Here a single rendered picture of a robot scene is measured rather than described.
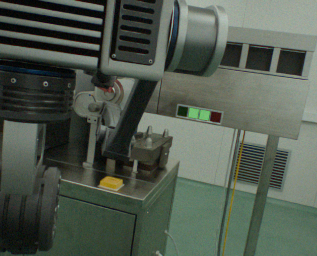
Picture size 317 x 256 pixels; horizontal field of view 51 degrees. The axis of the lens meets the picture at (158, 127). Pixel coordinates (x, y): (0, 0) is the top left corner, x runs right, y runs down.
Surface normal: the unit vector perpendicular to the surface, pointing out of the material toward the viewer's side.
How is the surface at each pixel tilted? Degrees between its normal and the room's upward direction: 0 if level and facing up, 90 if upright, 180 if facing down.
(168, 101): 90
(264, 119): 90
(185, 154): 90
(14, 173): 90
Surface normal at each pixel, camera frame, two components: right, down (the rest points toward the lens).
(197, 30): 0.23, 0.01
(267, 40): -0.27, 0.13
